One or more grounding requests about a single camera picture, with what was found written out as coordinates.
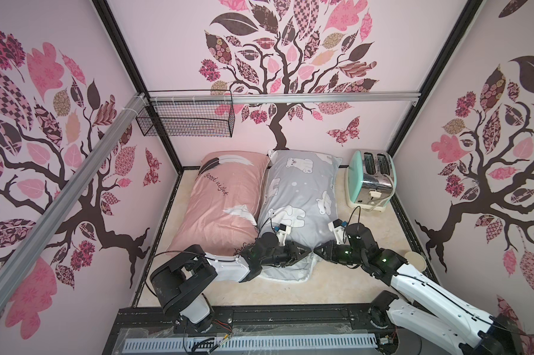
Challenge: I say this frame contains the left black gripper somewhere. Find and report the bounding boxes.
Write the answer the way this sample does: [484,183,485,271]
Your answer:
[260,240,312,269]

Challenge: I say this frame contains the grey polar bear pillow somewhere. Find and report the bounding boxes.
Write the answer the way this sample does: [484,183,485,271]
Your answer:
[253,149,343,283]

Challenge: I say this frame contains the pink good night pillow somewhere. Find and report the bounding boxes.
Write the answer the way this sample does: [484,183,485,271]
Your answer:
[168,151,270,256]

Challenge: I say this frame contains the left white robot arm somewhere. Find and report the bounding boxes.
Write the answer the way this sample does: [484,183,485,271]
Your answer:
[149,232,312,333]

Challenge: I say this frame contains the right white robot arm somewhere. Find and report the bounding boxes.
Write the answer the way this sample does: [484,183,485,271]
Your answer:
[314,220,523,354]

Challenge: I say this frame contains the mint and chrome toaster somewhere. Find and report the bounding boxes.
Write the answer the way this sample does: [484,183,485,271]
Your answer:
[345,150,397,212]

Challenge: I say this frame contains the beige round tape roll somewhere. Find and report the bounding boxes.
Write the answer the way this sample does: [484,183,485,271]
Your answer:
[404,251,428,272]

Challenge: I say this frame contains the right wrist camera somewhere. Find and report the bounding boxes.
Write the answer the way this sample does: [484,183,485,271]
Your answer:
[329,219,348,245]

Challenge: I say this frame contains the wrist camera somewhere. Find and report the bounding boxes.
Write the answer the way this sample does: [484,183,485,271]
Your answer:
[274,223,292,246]
[329,219,348,245]

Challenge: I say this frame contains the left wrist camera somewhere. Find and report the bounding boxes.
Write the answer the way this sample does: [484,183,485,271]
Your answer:
[274,223,292,246]

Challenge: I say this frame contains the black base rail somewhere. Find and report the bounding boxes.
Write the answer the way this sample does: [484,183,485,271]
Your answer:
[102,303,446,354]

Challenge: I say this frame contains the white slotted cable duct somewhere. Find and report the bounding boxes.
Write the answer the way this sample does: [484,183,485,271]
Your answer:
[120,334,377,354]

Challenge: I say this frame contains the black wire mesh basket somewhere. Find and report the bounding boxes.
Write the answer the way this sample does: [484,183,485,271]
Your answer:
[136,89,235,138]

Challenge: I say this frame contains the aluminium rail back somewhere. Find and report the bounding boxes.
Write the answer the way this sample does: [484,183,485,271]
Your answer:
[149,92,421,104]

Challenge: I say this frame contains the aluminium rail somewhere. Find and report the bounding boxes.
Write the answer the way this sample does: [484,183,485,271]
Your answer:
[149,92,421,104]
[0,93,147,313]

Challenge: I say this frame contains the aluminium rail left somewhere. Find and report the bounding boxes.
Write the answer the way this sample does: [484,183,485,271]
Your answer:
[0,93,147,313]

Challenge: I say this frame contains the black right frame post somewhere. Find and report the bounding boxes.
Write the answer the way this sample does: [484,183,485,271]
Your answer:
[388,0,485,158]

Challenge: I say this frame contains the black vertical frame post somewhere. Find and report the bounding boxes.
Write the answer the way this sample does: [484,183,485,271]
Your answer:
[92,0,184,175]

